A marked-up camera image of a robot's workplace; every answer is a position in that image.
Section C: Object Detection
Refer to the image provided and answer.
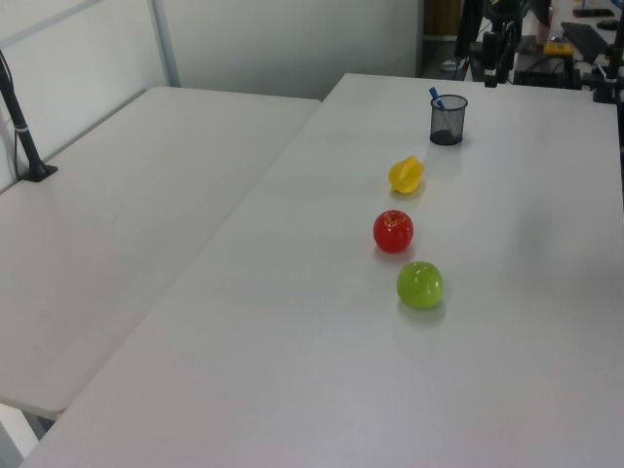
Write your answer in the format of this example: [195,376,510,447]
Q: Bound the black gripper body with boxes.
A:
[482,0,527,34]

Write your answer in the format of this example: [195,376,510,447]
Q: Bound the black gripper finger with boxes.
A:
[496,22,520,86]
[483,31,500,90]

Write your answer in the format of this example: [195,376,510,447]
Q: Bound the black mesh pen cup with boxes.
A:
[429,94,469,146]

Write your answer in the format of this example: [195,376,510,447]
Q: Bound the black clamp stand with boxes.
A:
[592,41,624,104]

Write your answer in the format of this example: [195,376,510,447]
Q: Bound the yellow plastic starfruit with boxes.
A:
[388,155,426,195]

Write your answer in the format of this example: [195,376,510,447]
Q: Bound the red plastic apple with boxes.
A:
[372,210,415,254]

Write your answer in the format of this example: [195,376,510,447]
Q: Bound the green plastic apple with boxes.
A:
[395,260,446,310]

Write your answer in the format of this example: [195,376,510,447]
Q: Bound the black camera pole with base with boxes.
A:
[0,48,59,183]

